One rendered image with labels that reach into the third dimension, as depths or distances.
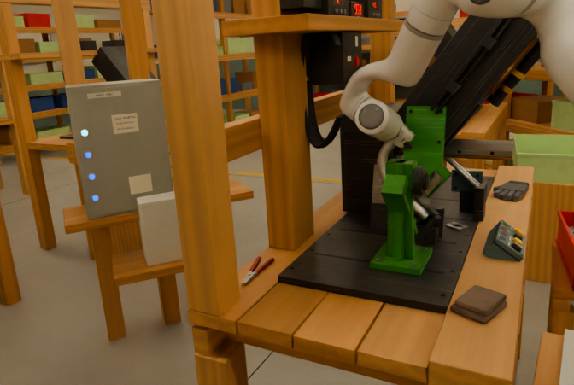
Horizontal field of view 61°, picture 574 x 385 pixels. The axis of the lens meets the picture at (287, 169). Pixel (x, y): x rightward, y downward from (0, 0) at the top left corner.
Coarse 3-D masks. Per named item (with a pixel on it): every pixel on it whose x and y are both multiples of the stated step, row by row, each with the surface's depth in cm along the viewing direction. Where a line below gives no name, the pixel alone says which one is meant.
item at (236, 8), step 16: (224, 0) 702; (240, 0) 741; (224, 16) 689; (240, 16) 724; (224, 48) 702; (240, 48) 741; (224, 64) 709; (224, 80) 713; (240, 80) 799; (256, 80) 796; (224, 96) 707; (240, 96) 738; (240, 112) 803; (256, 112) 803
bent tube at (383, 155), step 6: (384, 144) 144; (390, 144) 143; (384, 150) 144; (390, 150) 144; (378, 156) 145; (384, 156) 144; (378, 162) 145; (384, 162) 145; (378, 168) 145; (384, 168) 144; (384, 174) 144; (414, 204) 139; (414, 210) 139; (420, 210) 138; (420, 216) 138; (426, 216) 140
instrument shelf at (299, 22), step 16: (272, 16) 118; (288, 16) 116; (304, 16) 114; (320, 16) 120; (336, 16) 128; (352, 16) 140; (224, 32) 125; (240, 32) 123; (256, 32) 121; (272, 32) 119; (288, 32) 123; (304, 32) 132; (368, 32) 185
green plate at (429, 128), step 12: (408, 108) 144; (420, 108) 143; (444, 108) 140; (408, 120) 144; (420, 120) 143; (432, 120) 141; (444, 120) 140; (420, 132) 143; (432, 132) 141; (444, 132) 140; (420, 144) 143; (432, 144) 141; (408, 156) 144; (420, 156) 142; (432, 156) 141; (432, 168) 141
